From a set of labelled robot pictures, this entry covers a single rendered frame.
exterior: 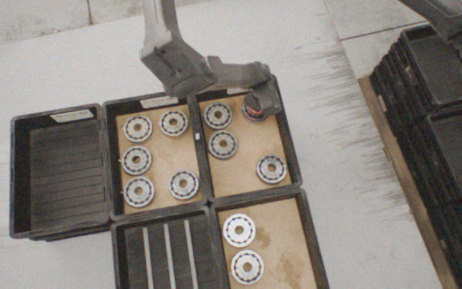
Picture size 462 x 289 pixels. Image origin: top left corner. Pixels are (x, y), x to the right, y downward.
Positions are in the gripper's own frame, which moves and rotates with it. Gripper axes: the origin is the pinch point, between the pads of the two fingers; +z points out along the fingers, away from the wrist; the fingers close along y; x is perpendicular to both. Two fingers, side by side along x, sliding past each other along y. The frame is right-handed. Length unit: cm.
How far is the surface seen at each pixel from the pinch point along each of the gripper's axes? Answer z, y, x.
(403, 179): 70, 49, -71
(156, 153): 5.8, -34.5, 16.6
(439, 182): 47, 47, -79
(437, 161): 43, 52, -72
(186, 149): 5.4, -26.6, 9.5
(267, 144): 4.3, -7.0, -10.9
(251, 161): 4.6, -15.6, -10.4
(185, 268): 6, -56, -16
